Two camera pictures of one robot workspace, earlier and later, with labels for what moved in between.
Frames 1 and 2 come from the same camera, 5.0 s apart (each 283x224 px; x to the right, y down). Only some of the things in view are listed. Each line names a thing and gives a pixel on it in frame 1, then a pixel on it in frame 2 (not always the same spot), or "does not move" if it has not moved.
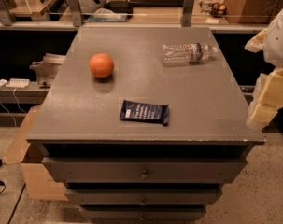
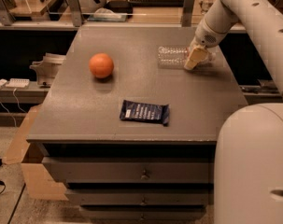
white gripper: [278, 42] -> [205, 38]
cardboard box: [38, 182] does not move
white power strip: [18, 82] does not move
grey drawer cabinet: [144, 124] does not move
